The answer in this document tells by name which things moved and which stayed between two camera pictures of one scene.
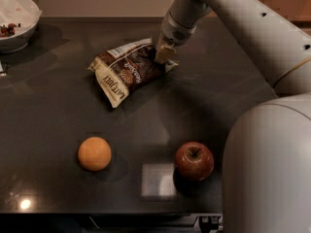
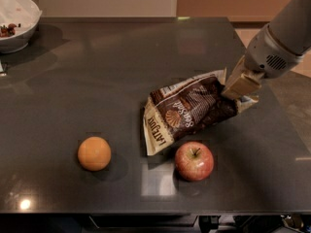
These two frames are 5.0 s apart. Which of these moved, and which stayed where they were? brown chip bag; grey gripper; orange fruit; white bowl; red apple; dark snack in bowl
Moved: grey gripper; brown chip bag
Stayed: orange fruit; red apple; white bowl; dark snack in bowl
